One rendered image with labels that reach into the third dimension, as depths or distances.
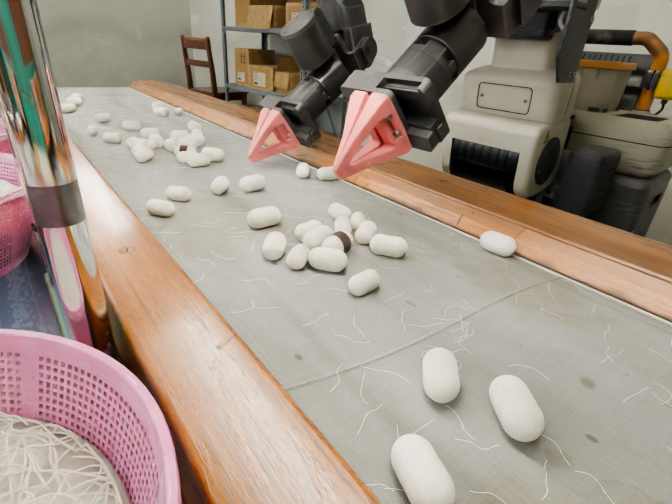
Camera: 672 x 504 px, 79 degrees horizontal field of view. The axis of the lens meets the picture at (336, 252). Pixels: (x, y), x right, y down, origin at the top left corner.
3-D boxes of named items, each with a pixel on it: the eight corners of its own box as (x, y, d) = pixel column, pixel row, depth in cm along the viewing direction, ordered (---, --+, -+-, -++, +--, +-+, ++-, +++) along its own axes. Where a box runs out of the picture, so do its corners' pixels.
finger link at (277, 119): (244, 146, 58) (288, 101, 60) (222, 136, 63) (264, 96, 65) (270, 178, 63) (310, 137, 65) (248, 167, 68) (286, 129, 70)
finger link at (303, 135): (252, 149, 57) (297, 104, 58) (229, 139, 61) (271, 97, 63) (278, 182, 61) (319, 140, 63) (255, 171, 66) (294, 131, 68)
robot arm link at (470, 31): (496, 48, 42) (451, 43, 46) (486, -18, 37) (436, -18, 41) (457, 95, 41) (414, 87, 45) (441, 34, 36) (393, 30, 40)
